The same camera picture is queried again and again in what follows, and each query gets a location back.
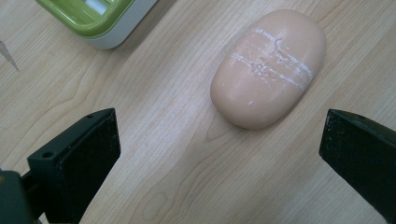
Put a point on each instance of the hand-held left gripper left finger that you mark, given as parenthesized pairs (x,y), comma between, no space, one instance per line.
(77,161)

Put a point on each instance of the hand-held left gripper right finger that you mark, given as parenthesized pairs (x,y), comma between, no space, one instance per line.
(364,155)

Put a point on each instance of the peach oval soap bar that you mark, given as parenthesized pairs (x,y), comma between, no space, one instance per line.
(267,70)

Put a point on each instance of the green and white soap dish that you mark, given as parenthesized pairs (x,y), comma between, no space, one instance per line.
(99,21)

